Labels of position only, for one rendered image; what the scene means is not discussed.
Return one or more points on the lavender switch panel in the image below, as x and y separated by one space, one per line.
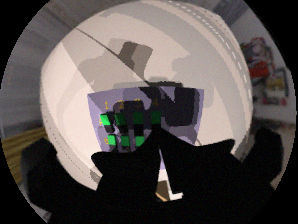
123 118

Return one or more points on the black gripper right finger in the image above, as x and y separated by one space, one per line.
182 159

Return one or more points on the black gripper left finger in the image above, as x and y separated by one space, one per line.
144 163

